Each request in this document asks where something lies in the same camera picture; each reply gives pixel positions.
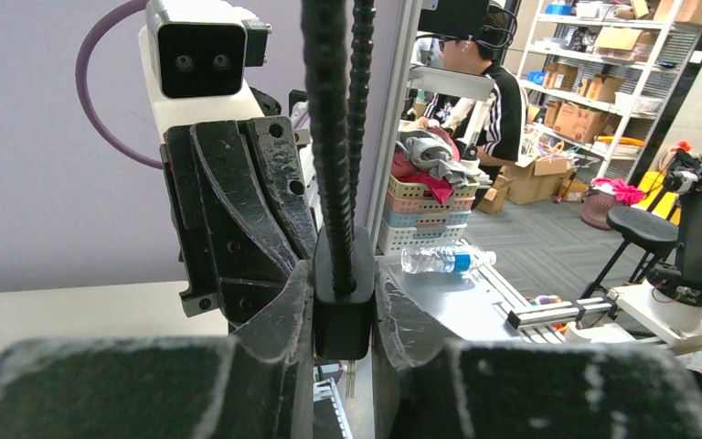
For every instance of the black cable lock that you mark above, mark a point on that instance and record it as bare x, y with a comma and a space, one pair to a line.
337, 53

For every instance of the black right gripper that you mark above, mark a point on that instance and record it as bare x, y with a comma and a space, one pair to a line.
242, 220

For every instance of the small silver keys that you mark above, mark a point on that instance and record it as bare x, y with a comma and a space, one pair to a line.
350, 379

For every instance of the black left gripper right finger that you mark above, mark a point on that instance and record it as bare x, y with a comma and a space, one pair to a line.
429, 383

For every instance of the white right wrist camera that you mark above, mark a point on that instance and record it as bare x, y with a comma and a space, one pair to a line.
194, 56

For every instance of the stacked plastic baskets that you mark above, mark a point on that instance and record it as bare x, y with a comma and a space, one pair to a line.
416, 214

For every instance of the person in striped shirt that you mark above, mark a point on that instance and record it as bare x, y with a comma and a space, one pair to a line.
486, 129

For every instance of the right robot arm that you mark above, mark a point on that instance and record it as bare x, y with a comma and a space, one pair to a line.
237, 194

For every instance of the metal storage shelf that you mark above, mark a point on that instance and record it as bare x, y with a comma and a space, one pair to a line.
601, 74

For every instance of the pile of clothes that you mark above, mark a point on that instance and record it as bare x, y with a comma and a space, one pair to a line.
425, 154

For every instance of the plastic water bottle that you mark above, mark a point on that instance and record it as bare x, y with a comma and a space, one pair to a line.
453, 258

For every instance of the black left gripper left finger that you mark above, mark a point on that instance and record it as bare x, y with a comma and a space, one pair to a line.
255, 383

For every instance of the black round stool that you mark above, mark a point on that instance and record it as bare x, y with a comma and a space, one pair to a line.
655, 235

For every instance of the aluminium frame post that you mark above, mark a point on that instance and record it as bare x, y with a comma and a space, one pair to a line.
396, 25

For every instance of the cardboard box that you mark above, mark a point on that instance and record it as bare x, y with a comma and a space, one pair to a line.
531, 181

